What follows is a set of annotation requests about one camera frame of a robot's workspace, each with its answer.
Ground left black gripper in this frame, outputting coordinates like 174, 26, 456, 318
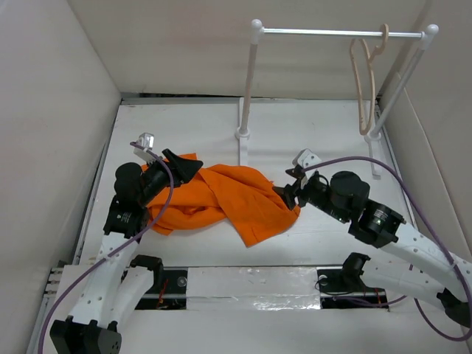
138, 150, 201, 207

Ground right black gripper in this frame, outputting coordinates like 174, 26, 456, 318
271, 173, 350, 223

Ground orange trousers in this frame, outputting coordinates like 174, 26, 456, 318
147, 164, 300, 247

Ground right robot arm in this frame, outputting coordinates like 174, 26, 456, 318
273, 167, 471, 327

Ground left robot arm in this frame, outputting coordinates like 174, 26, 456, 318
49, 144, 203, 353

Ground wooden clothes hanger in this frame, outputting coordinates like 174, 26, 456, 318
349, 24, 390, 136

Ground white clothes rack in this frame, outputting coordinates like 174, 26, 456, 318
234, 16, 440, 184

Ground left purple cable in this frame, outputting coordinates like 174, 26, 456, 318
38, 142, 175, 354

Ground purple cable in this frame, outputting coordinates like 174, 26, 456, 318
305, 156, 472, 342
38, 142, 175, 354

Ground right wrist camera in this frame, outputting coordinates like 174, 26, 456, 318
292, 148, 322, 169

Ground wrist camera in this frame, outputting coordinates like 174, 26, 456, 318
292, 148, 322, 169
136, 133, 154, 150

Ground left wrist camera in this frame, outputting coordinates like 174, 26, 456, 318
136, 133, 154, 150

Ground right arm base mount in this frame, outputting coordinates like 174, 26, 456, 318
315, 252, 388, 309

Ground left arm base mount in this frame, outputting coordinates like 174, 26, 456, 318
131, 255, 188, 310

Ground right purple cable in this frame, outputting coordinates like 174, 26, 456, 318
305, 156, 472, 342

